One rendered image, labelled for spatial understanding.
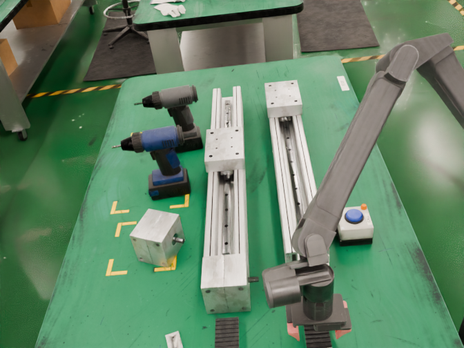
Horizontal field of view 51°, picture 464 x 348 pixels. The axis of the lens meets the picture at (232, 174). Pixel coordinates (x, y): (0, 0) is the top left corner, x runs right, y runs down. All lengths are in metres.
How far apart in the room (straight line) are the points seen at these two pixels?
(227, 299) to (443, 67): 0.65
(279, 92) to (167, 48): 1.33
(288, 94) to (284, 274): 0.83
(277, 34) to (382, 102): 1.90
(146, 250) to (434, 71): 0.77
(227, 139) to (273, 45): 1.48
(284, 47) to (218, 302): 1.97
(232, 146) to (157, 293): 0.46
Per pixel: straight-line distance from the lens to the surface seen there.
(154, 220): 1.25
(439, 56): 1.01
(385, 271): 1.21
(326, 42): 4.08
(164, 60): 2.88
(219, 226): 1.26
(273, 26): 2.79
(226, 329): 1.08
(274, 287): 0.88
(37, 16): 4.79
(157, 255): 1.23
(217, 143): 1.40
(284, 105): 1.54
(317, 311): 0.95
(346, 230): 1.22
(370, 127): 0.94
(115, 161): 1.65
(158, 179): 1.41
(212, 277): 1.09
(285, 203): 1.24
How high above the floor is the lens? 1.71
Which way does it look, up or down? 39 degrees down
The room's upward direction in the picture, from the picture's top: 8 degrees counter-clockwise
